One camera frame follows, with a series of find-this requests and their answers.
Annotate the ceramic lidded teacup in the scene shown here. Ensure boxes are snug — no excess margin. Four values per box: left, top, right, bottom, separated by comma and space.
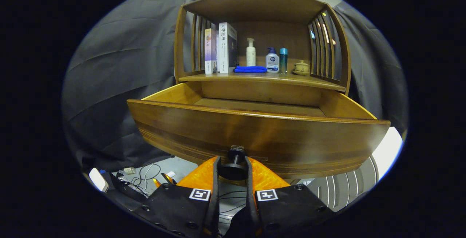
292, 60, 311, 76

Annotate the white pump bottle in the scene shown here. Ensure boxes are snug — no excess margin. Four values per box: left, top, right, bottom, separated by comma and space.
246, 37, 256, 67

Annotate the wooden drawer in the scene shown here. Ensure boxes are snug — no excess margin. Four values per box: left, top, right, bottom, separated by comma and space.
127, 82, 391, 179

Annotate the grey ribbed panel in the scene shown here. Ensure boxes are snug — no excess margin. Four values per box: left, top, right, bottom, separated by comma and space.
302, 156, 379, 213

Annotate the black backdrop cloth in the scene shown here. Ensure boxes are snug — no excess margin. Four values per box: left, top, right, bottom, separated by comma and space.
61, 0, 408, 173

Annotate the purple book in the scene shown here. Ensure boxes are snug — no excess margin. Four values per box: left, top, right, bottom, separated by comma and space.
205, 28, 218, 75

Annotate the blue folded cloth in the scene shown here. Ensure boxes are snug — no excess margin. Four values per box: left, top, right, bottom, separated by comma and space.
234, 66, 268, 74

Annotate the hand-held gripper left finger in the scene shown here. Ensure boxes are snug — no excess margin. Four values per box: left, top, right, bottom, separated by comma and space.
133, 156, 221, 238

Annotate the wooden countertop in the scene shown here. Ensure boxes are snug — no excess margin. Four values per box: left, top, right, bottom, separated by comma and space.
178, 71, 346, 93

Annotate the white flat device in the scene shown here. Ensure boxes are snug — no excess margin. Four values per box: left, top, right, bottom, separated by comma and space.
89, 168, 109, 193

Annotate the thick white book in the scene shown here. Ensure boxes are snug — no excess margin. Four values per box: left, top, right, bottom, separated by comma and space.
217, 22, 238, 74

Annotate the white bottle with blue cap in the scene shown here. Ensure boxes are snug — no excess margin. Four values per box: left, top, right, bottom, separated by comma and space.
265, 47, 280, 74

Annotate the clear bottle with teal cap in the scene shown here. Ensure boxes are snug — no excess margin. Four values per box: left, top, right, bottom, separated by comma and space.
279, 48, 288, 74

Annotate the wooden cabinet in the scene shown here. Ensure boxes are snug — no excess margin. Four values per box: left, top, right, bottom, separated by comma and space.
174, 0, 352, 95

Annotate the white board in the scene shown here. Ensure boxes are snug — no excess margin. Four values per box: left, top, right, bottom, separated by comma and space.
371, 127, 404, 171

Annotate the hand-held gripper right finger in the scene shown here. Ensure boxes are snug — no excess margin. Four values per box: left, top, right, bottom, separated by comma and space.
245, 156, 335, 238

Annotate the black drawer knob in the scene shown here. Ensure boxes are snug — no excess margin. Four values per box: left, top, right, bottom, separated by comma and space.
218, 145, 249, 181

